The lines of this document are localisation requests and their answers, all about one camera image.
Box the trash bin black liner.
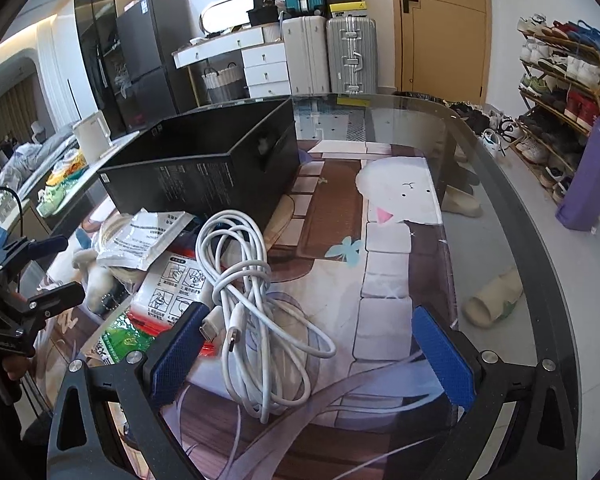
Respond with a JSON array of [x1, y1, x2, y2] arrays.
[[391, 91, 451, 111]]

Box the white charging cable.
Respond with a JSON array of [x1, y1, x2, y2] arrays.
[[195, 208, 337, 423]]

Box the white vanity desk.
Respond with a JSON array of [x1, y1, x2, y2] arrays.
[[172, 26, 286, 68]]

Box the white suitcase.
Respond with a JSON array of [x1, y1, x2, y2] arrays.
[[281, 15, 331, 96]]

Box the shoe rack with shoes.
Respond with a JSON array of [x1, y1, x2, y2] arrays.
[[510, 15, 600, 201]]

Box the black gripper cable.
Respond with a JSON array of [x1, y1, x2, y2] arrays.
[[0, 187, 26, 233]]

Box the silver suitcase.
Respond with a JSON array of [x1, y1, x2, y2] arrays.
[[325, 16, 378, 96]]

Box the bed with grey bedding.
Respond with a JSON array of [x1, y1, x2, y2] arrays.
[[0, 125, 81, 191]]

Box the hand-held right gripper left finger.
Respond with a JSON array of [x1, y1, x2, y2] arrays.
[[46, 302, 212, 480]]

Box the printed table mat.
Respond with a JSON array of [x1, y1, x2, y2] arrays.
[[30, 147, 461, 480]]

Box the pile of snack packets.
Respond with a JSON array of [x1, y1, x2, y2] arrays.
[[37, 150, 88, 216]]

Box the white electric kettle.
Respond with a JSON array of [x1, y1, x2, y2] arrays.
[[72, 111, 115, 163]]

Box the white low cabinet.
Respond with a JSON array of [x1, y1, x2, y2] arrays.
[[40, 130, 141, 231]]

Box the person's left hand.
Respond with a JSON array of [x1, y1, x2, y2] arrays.
[[0, 353, 31, 383]]

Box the white drawer cabinet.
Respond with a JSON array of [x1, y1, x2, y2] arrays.
[[242, 42, 291, 101]]

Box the black refrigerator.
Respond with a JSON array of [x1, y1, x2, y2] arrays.
[[116, 0, 197, 121]]

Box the red and white packet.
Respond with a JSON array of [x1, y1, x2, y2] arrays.
[[127, 245, 221, 357]]

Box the dark glass wardrobe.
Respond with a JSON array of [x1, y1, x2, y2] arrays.
[[73, 0, 141, 133]]

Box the wooden door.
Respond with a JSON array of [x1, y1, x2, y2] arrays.
[[389, 0, 493, 106]]

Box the green packet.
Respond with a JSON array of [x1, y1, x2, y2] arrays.
[[92, 310, 156, 367]]

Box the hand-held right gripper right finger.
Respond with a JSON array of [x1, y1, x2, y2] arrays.
[[411, 304, 579, 480]]

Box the oval mirror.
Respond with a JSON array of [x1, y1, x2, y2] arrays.
[[200, 0, 253, 36]]

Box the group of shoes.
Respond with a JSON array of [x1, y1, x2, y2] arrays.
[[447, 101, 526, 156]]

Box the black bag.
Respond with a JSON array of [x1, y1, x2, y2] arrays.
[[246, 0, 281, 26]]

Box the white medicine packet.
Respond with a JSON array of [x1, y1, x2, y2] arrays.
[[97, 210, 193, 271]]

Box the brown curtains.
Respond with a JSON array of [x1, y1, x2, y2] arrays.
[[0, 80, 46, 161]]

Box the woven laundry basket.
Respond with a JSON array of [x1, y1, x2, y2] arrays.
[[201, 62, 246, 106]]

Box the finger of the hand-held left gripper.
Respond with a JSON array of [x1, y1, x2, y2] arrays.
[[2, 236, 71, 274], [26, 281, 87, 319]]

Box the black cardboard box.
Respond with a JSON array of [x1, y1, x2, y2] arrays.
[[96, 97, 301, 233]]

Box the purple yoga mat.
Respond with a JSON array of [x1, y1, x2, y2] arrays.
[[555, 116, 600, 232]]

